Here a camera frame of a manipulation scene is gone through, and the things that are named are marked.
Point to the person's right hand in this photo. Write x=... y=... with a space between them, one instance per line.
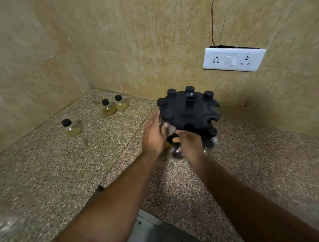
x=192 y=147

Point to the person's left hand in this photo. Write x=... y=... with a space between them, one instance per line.
x=153 y=139

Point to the black rotating bottle rack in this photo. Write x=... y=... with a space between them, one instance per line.
x=192 y=114

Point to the yellow liquid small bottle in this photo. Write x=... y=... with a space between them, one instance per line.
x=208 y=94
x=190 y=89
x=73 y=131
x=121 y=106
x=109 y=110

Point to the person's right forearm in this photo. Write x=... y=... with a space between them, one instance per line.
x=256 y=204

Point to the person's left forearm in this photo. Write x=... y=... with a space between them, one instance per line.
x=109 y=207

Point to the wide white switchboard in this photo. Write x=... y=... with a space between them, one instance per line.
x=254 y=59

